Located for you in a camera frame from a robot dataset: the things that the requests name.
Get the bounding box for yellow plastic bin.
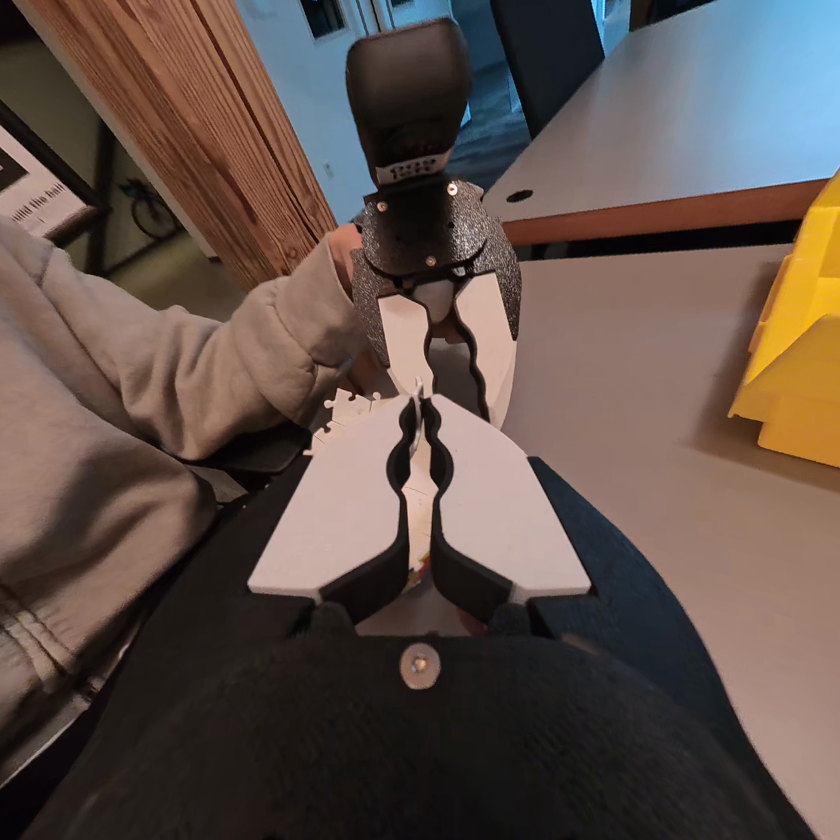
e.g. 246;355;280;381
728;169;840;469

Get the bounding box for wooden pillar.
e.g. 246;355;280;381
13;0;340;291

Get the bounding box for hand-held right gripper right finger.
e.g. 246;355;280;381
423;395;592;622

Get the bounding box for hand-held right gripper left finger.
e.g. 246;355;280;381
248;394;421;622

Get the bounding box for dark office chair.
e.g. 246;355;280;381
489;0;606;140

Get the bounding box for curved jigsaw puzzle piece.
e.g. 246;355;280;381
408;376;428;455

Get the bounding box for partly built puzzle ball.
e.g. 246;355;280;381
305;387;438;599

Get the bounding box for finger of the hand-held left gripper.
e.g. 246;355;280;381
377;292;438;401
451;272;519;425

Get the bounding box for black framed sign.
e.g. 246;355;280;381
0;98;116;277

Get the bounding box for dark framed wall picture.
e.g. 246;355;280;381
298;0;347;41

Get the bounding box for wood-edged grey table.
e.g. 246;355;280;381
482;0;840;248

